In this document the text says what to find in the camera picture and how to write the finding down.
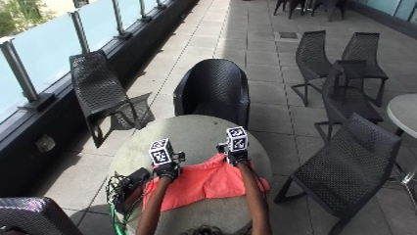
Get person's left hand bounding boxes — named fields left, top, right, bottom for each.
left=152, top=151, right=186, bottom=180

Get right glove marker cube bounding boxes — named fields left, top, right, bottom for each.
left=225, top=125, right=249, bottom=154

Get glove marker cube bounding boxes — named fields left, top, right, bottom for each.
left=148, top=137, right=176, bottom=166
left=225, top=125, right=249, bottom=154

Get black electronics box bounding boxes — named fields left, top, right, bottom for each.
left=116, top=167, right=152, bottom=213

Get black perforated bench chair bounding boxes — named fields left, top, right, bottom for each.
left=69, top=49, right=153, bottom=149

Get round white table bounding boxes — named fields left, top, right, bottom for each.
left=386, top=93, right=417, bottom=197

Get left glove marker cube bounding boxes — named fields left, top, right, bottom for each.
left=148, top=137, right=176, bottom=166

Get person's right hand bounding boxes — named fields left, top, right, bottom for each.
left=216, top=142, right=250, bottom=166

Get floor drain cover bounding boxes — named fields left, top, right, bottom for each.
left=277, top=31, right=300, bottom=40

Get green and black cables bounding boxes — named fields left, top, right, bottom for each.
left=104, top=171, right=132, bottom=235

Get black wicker tub armchair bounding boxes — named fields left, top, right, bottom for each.
left=172, top=58, right=252, bottom=130

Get round grey table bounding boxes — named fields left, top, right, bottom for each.
left=105, top=114, right=273, bottom=235

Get black chairs group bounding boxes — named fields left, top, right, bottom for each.
left=272, top=0, right=349, bottom=23

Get glass balustrade railing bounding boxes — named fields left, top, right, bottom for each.
left=0, top=0, right=174, bottom=123

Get dark wicker chair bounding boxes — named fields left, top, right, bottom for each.
left=0, top=196, right=84, bottom=235

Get coral pink cloth garment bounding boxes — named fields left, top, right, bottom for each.
left=142, top=153, right=270, bottom=212

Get black perforated patio chair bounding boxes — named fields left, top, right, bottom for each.
left=289, top=29, right=333, bottom=108
left=313, top=60, right=386, bottom=142
left=339, top=31, right=389, bottom=108
left=272, top=113, right=402, bottom=235

